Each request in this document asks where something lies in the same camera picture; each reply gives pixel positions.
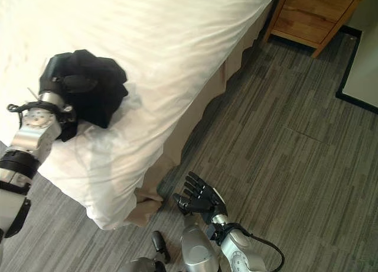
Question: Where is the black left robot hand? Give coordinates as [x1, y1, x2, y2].
[39, 55, 100, 98]

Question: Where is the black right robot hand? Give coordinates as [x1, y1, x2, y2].
[172, 171, 229, 225]

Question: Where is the black garment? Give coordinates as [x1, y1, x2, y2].
[39, 49, 129, 143]

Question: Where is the bed with white sheet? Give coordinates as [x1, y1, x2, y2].
[0, 0, 285, 231]

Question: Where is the beige bed skirt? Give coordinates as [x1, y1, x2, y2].
[125, 16, 274, 227]

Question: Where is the silver robot leg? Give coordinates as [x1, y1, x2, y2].
[125, 215, 221, 272]

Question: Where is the dark robot foot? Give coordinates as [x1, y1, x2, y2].
[150, 230, 172, 264]

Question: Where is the wooden nightstand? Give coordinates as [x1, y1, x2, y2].
[267, 0, 369, 59]

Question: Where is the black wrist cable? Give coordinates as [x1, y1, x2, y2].
[246, 229, 286, 272]

